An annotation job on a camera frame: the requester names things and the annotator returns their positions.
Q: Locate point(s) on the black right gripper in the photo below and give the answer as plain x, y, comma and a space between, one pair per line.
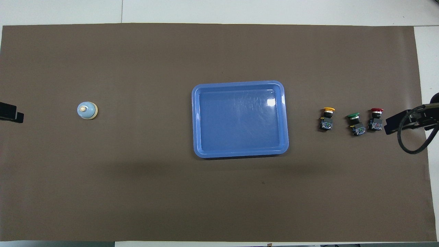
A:
432, 113

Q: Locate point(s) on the red mushroom push button switch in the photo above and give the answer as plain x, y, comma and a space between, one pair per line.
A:
375, 122

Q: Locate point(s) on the green mushroom push button switch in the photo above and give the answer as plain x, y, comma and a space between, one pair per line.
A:
356, 127

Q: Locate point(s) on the light blue service bell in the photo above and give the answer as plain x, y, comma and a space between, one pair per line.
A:
86, 111

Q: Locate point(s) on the yellow mushroom push button switch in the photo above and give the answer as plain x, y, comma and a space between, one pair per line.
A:
327, 122

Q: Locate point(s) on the blue plastic tray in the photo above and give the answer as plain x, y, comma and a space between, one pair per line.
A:
240, 120

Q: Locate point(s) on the brown paper table mat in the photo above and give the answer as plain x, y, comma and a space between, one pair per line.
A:
144, 192

